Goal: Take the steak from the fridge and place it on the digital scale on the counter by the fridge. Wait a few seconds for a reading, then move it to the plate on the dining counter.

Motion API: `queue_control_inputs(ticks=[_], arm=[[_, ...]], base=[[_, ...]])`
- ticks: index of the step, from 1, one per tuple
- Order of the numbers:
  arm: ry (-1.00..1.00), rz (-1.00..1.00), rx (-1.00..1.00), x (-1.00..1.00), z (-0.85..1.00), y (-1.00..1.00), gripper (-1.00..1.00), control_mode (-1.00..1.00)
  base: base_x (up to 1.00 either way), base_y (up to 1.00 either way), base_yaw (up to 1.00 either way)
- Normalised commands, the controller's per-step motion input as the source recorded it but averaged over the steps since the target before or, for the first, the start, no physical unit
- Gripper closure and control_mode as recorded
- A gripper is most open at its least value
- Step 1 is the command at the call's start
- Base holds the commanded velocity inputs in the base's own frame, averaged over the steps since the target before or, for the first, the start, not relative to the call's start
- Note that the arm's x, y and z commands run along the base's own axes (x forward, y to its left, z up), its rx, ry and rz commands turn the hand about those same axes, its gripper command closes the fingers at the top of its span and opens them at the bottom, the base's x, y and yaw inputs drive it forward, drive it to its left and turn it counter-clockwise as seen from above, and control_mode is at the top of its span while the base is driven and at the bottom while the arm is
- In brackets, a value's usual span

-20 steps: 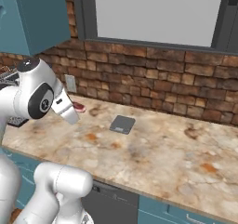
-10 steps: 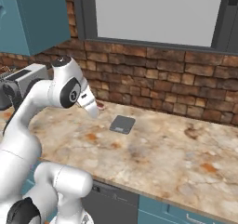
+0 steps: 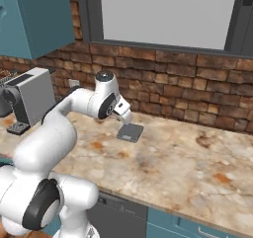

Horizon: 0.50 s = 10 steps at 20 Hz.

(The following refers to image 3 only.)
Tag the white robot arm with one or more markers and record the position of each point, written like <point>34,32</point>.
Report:
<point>56,133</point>

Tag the teal drawer front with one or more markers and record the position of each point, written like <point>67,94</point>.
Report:
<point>184,227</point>

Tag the teal wall cupboard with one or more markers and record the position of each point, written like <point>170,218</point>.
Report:
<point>34,18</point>

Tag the grey coffee machine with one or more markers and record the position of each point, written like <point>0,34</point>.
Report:
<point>29,95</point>

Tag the grey digital scale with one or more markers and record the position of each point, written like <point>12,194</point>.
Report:
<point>130,132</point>

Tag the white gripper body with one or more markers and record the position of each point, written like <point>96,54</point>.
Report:
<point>126,116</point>

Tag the dark grey dishwasher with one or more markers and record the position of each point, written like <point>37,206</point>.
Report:
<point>118,215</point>

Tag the white wall socket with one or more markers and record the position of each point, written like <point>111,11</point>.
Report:
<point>74,83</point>

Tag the grey framed window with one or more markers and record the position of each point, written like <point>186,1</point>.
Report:
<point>171,16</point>

